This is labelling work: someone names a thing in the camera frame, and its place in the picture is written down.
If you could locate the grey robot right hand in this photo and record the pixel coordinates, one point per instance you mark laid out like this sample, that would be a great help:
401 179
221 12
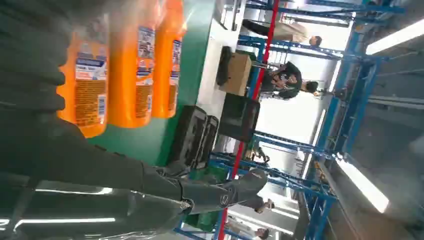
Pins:
82 185

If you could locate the black foam-lined case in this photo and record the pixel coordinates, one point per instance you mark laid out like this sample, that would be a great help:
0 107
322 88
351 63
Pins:
192 136

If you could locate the green plastic crate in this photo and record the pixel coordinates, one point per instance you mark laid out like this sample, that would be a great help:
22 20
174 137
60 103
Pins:
205 220

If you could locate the black crate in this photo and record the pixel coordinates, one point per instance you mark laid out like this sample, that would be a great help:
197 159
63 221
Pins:
238 117

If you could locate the person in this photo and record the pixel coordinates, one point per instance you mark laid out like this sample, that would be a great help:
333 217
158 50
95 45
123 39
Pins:
263 233
291 31
288 79
266 205

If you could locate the black handheld device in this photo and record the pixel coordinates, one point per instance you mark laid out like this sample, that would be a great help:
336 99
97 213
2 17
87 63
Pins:
224 66

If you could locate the cardboard box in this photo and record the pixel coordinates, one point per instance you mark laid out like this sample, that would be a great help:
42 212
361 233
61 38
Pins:
238 74

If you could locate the blue metal rack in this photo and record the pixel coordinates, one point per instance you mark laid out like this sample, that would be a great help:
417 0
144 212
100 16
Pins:
356 99
288 143

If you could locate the red metal beam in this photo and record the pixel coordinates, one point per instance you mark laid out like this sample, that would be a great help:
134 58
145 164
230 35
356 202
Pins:
261 73

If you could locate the long ceiling light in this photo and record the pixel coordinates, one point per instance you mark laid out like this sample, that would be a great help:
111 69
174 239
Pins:
397 34
364 185

